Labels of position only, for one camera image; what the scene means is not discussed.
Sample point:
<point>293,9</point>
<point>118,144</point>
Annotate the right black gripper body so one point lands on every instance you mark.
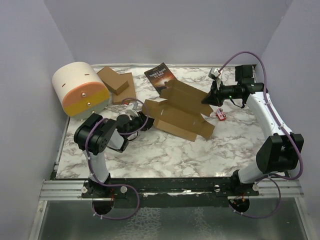
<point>228,92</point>

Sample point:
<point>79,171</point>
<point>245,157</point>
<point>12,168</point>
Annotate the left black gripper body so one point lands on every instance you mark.
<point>136,124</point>

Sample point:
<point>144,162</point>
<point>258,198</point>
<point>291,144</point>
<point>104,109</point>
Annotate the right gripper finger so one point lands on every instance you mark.
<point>215,91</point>
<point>211,99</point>

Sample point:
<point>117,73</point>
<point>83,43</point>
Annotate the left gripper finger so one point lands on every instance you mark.
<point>143,117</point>
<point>148,125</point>

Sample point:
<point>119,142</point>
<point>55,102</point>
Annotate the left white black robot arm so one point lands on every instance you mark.
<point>98,133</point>

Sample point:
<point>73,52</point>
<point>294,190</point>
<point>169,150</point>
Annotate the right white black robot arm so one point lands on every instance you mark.
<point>282,148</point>

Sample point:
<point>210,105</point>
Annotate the flat brown cardboard box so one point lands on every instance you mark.
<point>129,92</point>

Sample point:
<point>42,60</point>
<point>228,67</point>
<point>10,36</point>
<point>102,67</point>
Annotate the folded brown cardboard box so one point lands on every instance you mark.
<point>113,80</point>

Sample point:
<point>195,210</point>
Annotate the red toy ambulance car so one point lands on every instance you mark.
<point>220,114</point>

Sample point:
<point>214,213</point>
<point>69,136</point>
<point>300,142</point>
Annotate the dark paperback book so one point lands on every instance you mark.
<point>159,76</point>

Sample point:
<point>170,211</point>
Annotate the cream orange cylindrical drawer unit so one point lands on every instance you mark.
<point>80,90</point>

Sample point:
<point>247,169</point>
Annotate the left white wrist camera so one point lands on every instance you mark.
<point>131,107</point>

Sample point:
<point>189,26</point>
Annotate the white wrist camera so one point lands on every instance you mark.
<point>216,75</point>
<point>131,107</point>

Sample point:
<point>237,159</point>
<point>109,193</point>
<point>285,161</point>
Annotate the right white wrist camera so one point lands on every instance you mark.
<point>216,75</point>

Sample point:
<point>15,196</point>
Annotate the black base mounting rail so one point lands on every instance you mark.
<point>162,192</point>

